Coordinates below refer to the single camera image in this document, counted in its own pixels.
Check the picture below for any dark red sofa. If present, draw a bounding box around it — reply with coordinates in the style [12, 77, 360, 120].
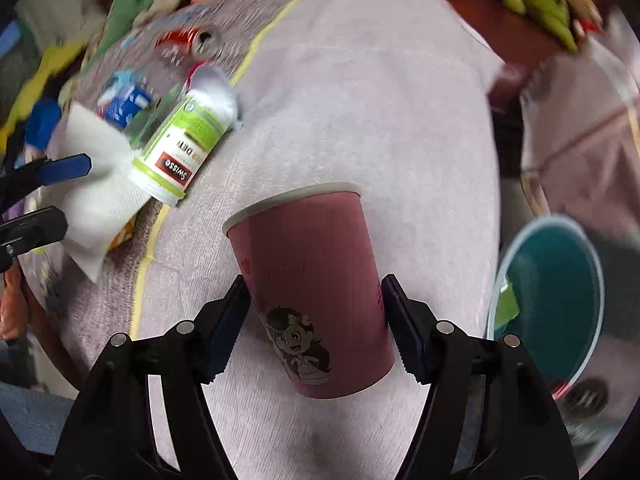
[445, 0, 601, 126]

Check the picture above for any teal trash bin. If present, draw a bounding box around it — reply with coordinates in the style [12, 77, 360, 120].
[484, 214, 606, 401]

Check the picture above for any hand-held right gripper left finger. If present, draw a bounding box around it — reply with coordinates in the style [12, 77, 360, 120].
[50, 274, 249, 480]

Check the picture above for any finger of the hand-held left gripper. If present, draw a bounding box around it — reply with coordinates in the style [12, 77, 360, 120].
[0, 154, 93, 211]
[0, 206, 69, 273]

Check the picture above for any pink cartoon paper cup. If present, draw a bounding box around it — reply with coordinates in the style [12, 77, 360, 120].
[222, 182, 397, 401]

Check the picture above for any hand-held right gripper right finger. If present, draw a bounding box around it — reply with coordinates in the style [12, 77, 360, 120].
[381, 274, 581, 480]

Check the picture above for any white paper towel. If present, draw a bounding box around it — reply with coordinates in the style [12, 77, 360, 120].
[47, 102, 153, 283]

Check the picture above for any green plush toy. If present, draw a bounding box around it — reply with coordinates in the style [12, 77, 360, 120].
[85, 0, 171, 66]

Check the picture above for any green paper scrap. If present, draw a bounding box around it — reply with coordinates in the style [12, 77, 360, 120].
[495, 277, 521, 326]

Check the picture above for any plaid bedsheet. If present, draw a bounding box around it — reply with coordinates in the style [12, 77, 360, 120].
[517, 25, 640, 241]

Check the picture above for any red soda can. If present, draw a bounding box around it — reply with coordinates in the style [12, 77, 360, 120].
[155, 27, 226, 63]

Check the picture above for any yellow plush toy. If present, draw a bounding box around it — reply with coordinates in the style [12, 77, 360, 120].
[0, 40, 86, 151]

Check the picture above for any blue snack wrapper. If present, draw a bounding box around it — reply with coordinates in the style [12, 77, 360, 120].
[97, 71, 153, 128]

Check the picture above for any grey bag with round emblem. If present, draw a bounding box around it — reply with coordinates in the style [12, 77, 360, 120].
[555, 377, 613, 446]

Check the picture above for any small brown teddy bear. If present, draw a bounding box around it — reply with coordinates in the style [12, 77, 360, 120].
[565, 0, 606, 36]

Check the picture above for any green white supplement bottle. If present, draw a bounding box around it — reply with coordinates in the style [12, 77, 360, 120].
[131, 89, 238, 207]

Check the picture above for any orange snack packet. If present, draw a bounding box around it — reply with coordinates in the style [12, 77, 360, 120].
[107, 217, 137, 251]

